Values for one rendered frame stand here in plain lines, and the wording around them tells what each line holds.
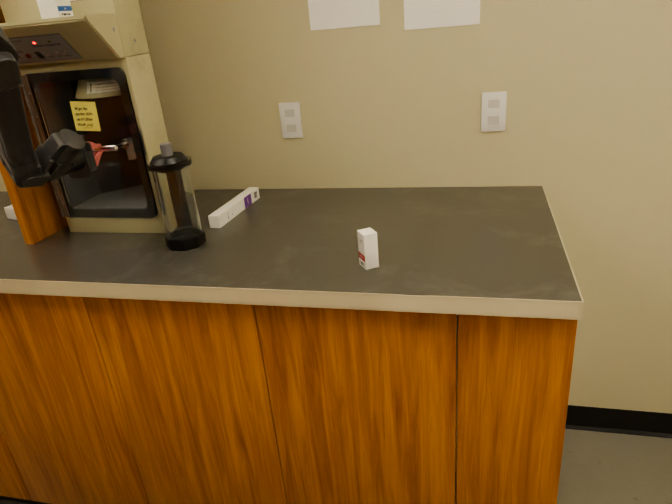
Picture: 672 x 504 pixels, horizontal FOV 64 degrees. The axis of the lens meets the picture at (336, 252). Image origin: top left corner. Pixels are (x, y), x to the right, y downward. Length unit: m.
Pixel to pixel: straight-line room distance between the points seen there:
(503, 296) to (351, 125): 0.87
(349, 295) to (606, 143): 0.96
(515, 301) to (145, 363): 0.92
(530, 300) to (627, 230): 0.82
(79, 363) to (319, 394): 0.66
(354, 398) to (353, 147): 0.83
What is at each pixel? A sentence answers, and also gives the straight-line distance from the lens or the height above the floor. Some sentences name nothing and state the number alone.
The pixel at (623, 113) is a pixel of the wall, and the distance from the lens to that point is 1.76.
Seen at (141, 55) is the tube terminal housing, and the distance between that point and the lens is 1.56.
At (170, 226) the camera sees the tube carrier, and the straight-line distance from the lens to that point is 1.43.
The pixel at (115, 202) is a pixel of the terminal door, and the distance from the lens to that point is 1.62.
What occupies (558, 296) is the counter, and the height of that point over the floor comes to 0.94.
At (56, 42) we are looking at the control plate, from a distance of 1.51.
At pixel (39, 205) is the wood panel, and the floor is 1.03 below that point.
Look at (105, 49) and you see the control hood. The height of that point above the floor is 1.43.
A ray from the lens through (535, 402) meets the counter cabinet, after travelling 1.27.
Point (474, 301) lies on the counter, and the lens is 1.09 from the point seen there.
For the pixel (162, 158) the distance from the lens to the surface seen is 1.39.
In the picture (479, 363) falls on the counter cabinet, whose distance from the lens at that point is 1.21.
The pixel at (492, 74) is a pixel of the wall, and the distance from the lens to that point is 1.69.
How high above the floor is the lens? 1.47
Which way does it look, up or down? 24 degrees down
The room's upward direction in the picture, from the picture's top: 5 degrees counter-clockwise
